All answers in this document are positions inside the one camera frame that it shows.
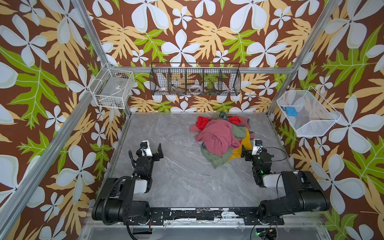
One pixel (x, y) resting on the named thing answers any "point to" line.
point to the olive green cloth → (239, 132)
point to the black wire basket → (195, 79)
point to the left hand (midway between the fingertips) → (150, 143)
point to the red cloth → (201, 122)
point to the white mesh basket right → (314, 117)
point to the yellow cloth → (245, 142)
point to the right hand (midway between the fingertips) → (250, 145)
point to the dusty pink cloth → (217, 135)
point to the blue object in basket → (291, 111)
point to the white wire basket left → (110, 87)
